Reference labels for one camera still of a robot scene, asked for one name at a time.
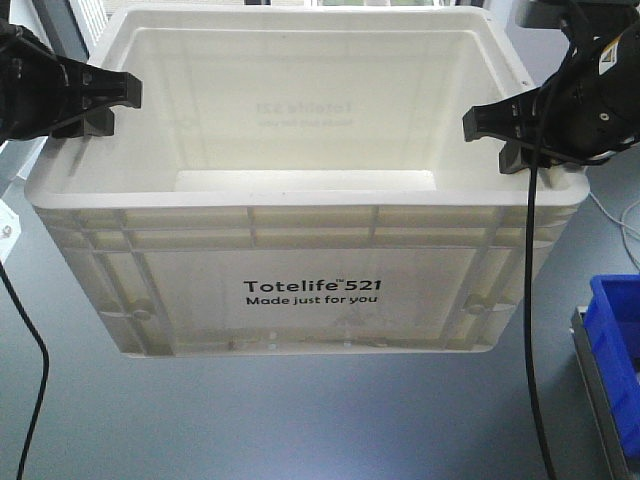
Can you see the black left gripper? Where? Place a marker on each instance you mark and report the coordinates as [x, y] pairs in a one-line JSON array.
[[41, 91]]

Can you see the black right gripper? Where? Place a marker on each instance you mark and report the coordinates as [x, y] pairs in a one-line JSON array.
[[595, 110]]

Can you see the white plastic Totelife tote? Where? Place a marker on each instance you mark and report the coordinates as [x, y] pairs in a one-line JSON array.
[[296, 181]]

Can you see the blue bin on right shelf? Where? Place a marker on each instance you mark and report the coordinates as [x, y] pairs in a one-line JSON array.
[[612, 324]]

